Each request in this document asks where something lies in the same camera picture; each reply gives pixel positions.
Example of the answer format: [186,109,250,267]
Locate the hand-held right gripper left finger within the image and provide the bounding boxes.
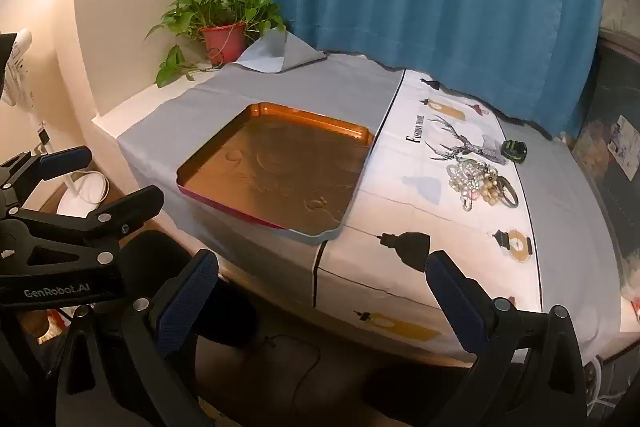
[55,248,221,427]

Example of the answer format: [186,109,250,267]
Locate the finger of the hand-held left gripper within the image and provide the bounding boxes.
[0,145,93,220]
[0,185,165,278]

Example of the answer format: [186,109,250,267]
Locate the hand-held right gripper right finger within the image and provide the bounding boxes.
[424,249,588,427]

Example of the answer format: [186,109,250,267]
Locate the cream pearl bead necklace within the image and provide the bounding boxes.
[475,177,503,208]

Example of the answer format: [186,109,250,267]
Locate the silver chain beaded necklace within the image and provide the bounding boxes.
[446,157,495,212]

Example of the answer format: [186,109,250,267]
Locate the orange metal tray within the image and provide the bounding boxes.
[176,102,376,247]

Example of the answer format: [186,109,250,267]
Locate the black green smart watch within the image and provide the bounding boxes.
[501,139,530,164]

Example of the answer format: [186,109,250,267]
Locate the white floor fan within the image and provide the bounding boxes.
[0,29,112,220]

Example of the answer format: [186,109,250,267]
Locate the potted green plant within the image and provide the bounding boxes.
[145,0,288,88]

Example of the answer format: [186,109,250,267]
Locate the grey white printed tablecloth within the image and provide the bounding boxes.
[116,32,631,363]

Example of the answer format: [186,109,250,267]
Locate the white picture card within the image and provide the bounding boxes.
[610,114,640,168]

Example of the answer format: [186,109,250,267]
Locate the thin black floor cable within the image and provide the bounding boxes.
[264,336,322,389]

